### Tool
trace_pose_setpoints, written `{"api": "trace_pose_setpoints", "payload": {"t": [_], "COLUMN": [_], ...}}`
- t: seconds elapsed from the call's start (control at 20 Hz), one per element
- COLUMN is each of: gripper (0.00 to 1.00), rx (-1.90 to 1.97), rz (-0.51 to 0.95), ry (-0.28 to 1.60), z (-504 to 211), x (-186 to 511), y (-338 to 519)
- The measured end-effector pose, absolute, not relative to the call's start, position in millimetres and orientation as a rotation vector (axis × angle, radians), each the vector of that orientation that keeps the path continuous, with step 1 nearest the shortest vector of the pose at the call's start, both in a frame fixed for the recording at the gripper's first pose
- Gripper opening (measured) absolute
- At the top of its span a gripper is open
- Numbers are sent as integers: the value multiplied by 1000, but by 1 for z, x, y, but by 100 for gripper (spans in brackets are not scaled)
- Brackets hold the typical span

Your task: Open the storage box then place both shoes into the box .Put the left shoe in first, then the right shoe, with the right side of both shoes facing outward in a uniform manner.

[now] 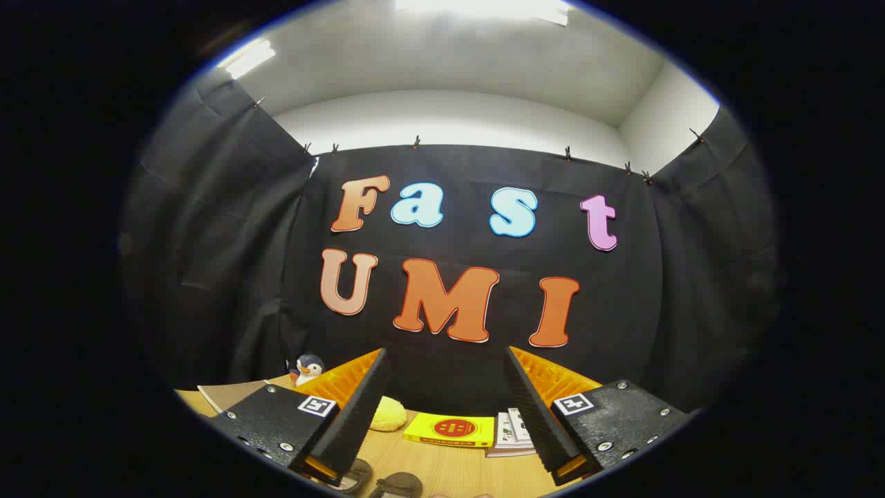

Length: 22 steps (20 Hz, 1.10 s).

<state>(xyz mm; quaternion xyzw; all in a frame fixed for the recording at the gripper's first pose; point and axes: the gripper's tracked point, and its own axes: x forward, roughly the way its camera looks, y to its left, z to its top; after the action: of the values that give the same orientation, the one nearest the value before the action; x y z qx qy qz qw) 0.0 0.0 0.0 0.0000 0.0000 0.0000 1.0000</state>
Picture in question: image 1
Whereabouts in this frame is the yellow book with red circle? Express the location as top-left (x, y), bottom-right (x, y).
top-left (403, 412), bottom-right (496, 448)

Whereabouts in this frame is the ceiling light panel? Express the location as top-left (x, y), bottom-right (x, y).
top-left (216, 38), bottom-right (277, 80)
top-left (394, 0), bottom-right (572, 27)

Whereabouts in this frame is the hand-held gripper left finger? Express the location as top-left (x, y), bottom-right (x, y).
top-left (207, 348), bottom-right (388, 487)

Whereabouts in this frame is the yellow bun-shaped plush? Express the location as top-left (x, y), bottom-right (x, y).
top-left (370, 396), bottom-right (407, 432)

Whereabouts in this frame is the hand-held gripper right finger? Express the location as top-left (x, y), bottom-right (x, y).
top-left (505, 346), bottom-right (696, 487)

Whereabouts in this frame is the row of small cloth clips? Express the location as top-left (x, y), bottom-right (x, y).
top-left (252, 97), bottom-right (706, 186)

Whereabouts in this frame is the brown fabric storage box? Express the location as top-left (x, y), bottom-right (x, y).
top-left (197, 379), bottom-right (291, 416)

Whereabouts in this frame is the penguin plush toy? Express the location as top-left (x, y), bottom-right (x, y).
top-left (289, 354), bottom-right (326, 387)

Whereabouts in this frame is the brown fuzzy shoe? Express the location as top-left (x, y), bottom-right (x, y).
top-left (342, 458), bottom-right (374, 493)
top-left (366, 472), bottom-right (424, 498)

